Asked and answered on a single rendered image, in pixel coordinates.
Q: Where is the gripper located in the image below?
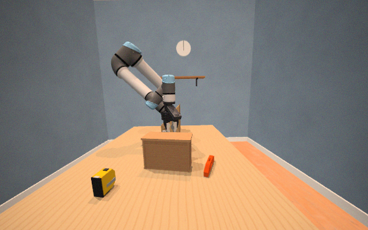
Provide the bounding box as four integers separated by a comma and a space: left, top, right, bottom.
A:
161, 102, 178, 132

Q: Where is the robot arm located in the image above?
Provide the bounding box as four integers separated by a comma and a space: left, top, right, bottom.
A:
111, 42, 182, 120

